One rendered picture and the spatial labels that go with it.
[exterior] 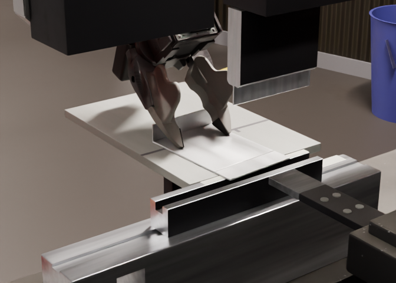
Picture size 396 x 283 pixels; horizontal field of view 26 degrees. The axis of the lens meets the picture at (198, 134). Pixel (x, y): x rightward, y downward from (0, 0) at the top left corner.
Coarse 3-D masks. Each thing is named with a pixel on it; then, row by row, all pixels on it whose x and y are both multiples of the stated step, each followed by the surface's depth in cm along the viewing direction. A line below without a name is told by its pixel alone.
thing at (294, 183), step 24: (288, 192) 84; (312, 192) 83; (336, 192) 83; (336, 216) 79; (360, 216) 78; (384, 216) 71; (360, 240) 71; (384, 240) 70; (360, 264) 71; (384, 264) 69
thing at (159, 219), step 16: (288, 160) 91; (304, 160) 91; (320, 160) 91; (256, 176) 87; (320, 176) 92; (176, 192) 84; (192, 192) 84; (208, 192) 84; (224, 192) 84; (240, 192) 85; (256, 192) 87; (272, 192) 88; (160, 208) 82; (176, 208) 81; (192, 208) 82; (208, 208) 83; (224, 208) 85; (240, 208) 86; (160, 224) 82; (176, 224) 82; (192, 224) 83
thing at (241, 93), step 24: (240, 24) 79; (264, 24) 81; (288, 24) 83; (312, 24) 85; (240, 48) 80; (264, 48) 82; (288, 48) 84; (312, 48) 86; (240, 72) 81; (264, 72) 83; (288, 72) 85; (240, 96) 83; (264, 96) 85
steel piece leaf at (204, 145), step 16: (192, 112) 98; (192, 128) 98; (208, 128) 99; (160, 144) 94; (192, 144) 94; (208, 144) 94; (224, 144) 94; (240, 144) 94; (256, 144) 94; (192, 160) 90; (208, 160) 90; (224, 160) 90; (240, 160) 90
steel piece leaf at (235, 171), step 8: (272, 152) 92; (248, 160) 90; (256, 160) 90; (264, 160) 90; (272, 160) 90; (280, 160) 90; (232, 168) 88; (240, 168) 88; (248, 168) 88; (256, 168) 88; (264, 168) 89; (224, 176) 87; (232, 176) 87; (240, 176) 87
